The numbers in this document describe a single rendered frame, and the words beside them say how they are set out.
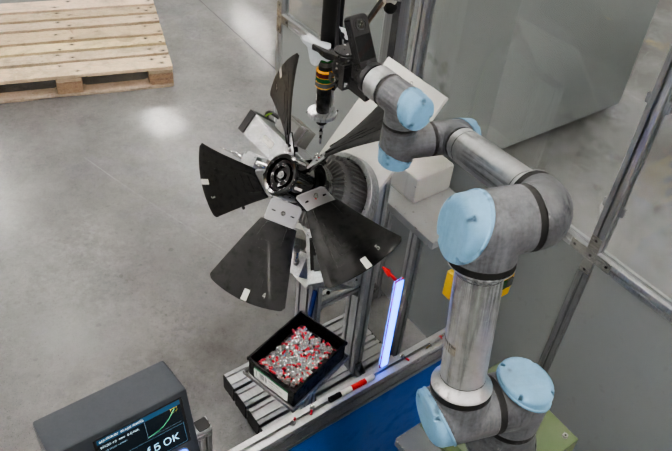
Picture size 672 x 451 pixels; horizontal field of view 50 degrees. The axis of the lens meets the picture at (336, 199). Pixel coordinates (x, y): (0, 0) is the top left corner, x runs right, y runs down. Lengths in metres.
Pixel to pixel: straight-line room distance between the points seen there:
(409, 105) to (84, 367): 2.02
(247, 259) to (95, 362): 1.26
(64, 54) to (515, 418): 3.81
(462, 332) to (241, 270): 0.85
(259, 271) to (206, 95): 2.65
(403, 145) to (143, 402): 0.71
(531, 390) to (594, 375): 1.04
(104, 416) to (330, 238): 0.72
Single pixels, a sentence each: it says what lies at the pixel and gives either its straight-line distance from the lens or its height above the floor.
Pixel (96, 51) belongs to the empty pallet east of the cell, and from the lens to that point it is 4.74.
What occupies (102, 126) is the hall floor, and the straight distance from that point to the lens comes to 4.31.
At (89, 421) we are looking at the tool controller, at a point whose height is 1.25.
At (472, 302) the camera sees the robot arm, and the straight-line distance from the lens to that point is 1.25.
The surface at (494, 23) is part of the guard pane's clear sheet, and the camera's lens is 2.27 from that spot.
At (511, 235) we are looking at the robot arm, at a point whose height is 1.67.
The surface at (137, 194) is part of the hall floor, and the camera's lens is 3.80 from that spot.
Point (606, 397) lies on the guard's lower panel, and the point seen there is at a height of 0.54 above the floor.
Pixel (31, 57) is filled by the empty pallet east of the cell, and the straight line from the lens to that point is 4.75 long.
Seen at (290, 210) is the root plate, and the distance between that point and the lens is 1.98.
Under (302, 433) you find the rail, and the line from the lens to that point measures 1.89.
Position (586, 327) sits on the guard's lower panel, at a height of 0.73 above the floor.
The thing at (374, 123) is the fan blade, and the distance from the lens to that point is 1.86.
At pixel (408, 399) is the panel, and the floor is 0.63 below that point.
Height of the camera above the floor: 2.43
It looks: 40 degrees down
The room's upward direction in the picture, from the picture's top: 6 degrees clockwise
